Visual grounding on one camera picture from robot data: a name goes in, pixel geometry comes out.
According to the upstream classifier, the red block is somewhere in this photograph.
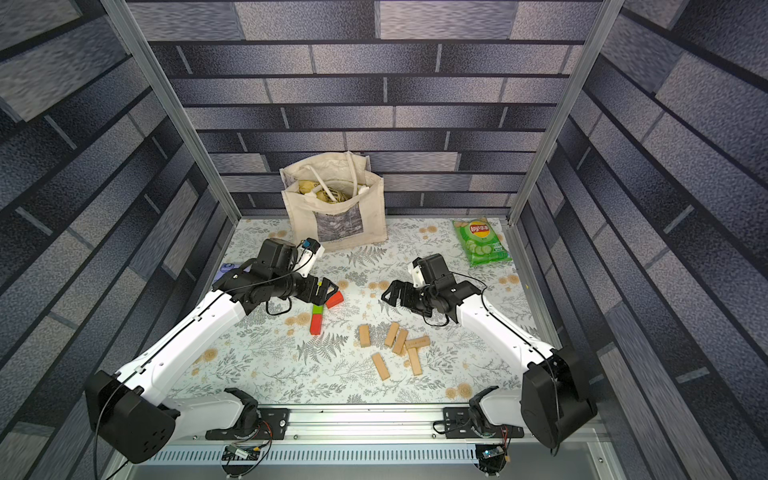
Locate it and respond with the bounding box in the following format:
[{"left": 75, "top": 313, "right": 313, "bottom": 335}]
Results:
[
  {"left": 325, "top": 291, "right": 344, "bottom": 308},
  {"left": 310, "top": 314, "right": 323, "bottom": 336}
]

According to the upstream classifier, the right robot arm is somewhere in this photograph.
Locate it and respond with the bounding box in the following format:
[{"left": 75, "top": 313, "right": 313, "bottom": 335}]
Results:
[{"left": 381, "top": 254, "right": 597, "bottom": 451}]

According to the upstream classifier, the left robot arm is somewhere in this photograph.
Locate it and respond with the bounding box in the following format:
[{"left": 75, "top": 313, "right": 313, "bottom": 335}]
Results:
[{"left": 85, "top": 238, "right": 338, "bottom": 464}]

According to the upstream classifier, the wooden block top horizontal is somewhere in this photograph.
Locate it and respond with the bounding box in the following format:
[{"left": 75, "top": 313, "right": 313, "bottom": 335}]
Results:
[{"left": 404, "top": 336, "right": 431, "bottom": 350}]

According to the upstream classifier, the green chips bag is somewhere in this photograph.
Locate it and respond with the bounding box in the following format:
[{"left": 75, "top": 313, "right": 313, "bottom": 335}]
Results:
[{"left": 452, "top": 217, "right": 511, "bottom": 267}]

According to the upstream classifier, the wooden block bottom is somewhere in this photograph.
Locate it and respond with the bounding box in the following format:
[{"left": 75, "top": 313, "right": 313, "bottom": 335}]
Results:
[{"left": 371, "top": 353, "right": 390, "bottom": 381}]

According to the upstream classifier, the beige canvas tote bag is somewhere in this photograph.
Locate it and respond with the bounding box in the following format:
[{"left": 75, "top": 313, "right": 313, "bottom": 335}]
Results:
[{"left": 280, "top": 151, "right": 388, "bottom": 252}]

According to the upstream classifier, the right circuit board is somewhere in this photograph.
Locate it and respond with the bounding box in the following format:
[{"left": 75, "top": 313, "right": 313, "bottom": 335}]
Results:
[{"left": 476, "top": 444, "right": 506, "bottom": 468}]

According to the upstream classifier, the circuit board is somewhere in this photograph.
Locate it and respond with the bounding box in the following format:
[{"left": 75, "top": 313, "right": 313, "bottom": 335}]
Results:
[
  {"left": 476, "top": 444, "right": 506, "bottom": 468},
  {"left": 222, "top": 444, "right": 261, "bottom": 463}
]

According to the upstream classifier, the left circuit board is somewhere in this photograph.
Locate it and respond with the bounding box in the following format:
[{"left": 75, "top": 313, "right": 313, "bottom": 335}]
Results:
[{"left": 222, "top": 444, "right": 261, "bottom": 463}]

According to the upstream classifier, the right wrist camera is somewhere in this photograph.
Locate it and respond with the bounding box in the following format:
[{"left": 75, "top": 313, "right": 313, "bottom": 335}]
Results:
[{"left": 409, "top": 258, "right": 425, "bottom": 288}]

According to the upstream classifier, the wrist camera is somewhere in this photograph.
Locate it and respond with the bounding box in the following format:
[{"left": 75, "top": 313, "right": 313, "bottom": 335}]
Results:
[
  {"left": 409, "top": 258, "right": 425, "bottom": 288},
  {"left": 293, "top": 238, "right": 325, "bottom": 278}
]

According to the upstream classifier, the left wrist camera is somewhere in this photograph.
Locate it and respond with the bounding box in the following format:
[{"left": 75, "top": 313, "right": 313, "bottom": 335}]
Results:
[{"left": 293, "top": 238, "right": 325, "bottom": 278}]

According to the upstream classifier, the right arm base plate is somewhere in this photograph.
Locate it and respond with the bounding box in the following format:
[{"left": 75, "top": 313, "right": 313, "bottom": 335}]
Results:
[{"left": 433, "top": 406, "right": 524, "bottom": 440}]

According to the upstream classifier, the aluminium front rail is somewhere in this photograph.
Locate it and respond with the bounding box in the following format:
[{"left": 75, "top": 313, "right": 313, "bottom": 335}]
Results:
[{"left": 122, "top": 403, "right": 604, "bottom": 445}]

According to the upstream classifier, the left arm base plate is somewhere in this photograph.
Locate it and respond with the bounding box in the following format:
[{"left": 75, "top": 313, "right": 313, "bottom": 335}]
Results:
[{"left": 205, "top": 408, "right": 291, "bottom": 442}]

